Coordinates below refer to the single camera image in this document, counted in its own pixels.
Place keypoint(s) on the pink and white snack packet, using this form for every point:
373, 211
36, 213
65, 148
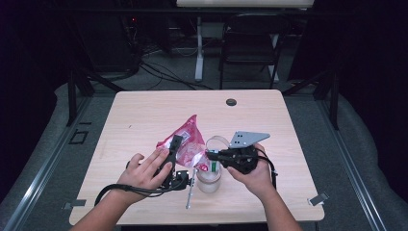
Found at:
189, 141

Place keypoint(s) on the clear plastic jar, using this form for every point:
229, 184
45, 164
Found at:
208, 184

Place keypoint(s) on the black metal stand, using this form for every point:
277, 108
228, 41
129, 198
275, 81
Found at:
335, 102
72, 96

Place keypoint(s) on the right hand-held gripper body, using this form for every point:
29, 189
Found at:
242, 159

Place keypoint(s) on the black folding chair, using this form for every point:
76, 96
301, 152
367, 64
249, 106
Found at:
250, 38

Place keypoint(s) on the white desk top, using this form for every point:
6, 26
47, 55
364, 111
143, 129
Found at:
243, 3

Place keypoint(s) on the aluminium floor rail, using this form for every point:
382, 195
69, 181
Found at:
349, 163
45, 163

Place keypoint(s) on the round dark table grommet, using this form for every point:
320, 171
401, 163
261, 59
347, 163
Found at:
231, 102

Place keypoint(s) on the person's left hand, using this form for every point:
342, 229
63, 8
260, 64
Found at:
141, 178

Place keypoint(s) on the person's right hand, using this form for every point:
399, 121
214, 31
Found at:
260, 179

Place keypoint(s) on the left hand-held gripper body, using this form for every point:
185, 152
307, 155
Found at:
181, 179

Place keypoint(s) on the grey tape strip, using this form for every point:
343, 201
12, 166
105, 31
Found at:
75, 203
318, 199

